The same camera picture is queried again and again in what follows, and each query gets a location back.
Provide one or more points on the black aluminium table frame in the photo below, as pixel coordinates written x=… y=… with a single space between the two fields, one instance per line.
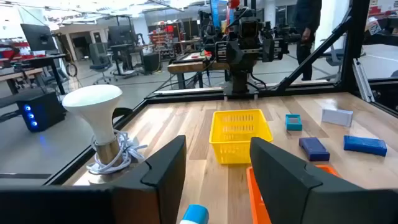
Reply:
x=186 y=95

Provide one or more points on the wooden workbench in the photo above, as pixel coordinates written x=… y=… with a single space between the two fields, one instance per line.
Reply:
x=192 y=67

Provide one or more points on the white box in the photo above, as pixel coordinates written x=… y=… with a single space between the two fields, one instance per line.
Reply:
x=337 y=117

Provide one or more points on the grey office chair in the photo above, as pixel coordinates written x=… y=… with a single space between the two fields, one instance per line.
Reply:
x=99 y=60

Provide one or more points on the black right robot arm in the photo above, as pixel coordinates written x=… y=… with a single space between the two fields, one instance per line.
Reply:
x=241 y=79

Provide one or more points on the small teal framed box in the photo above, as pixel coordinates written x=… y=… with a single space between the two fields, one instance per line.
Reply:
x=287 y=123

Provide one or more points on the black monitor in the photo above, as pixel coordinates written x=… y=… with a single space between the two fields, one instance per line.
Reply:
x=37 y=37

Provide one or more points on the yellow plastic basket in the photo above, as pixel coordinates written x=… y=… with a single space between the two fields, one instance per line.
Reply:
x=239 y=149

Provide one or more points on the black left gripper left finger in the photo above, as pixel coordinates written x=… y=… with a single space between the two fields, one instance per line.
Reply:
x=161 y=186

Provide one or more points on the silver frame bracket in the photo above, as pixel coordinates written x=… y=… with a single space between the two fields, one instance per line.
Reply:
x=362 y=81

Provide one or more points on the blue white glue stick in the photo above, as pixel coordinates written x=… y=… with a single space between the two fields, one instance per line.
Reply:
x=195 y=214

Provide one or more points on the dark desk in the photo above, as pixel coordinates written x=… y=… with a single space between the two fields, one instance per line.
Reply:
x=40 y=60

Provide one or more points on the orange plastic basket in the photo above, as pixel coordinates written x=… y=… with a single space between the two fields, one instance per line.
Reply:
x=256 y=199

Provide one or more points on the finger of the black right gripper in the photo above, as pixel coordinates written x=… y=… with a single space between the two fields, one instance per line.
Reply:
x=268 y=49
x=235 y=54

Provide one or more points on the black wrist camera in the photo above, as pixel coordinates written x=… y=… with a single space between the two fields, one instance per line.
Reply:
x=249 y=28

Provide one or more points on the navy blue box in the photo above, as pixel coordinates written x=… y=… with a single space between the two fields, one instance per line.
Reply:
x=314 y=149

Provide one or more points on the bright blue box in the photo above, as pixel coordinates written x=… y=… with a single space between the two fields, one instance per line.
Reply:
x=365 y=145

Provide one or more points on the person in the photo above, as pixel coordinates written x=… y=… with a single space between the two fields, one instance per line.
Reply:
x=306 y=37

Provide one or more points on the black computer blue lights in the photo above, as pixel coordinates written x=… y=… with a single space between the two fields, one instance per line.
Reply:
x=43 y=112

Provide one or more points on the white bulb lamp brass base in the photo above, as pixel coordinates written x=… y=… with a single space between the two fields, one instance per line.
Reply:
x=96 y=109

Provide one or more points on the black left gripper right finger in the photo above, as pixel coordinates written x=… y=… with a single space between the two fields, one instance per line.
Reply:
x=286 y=186

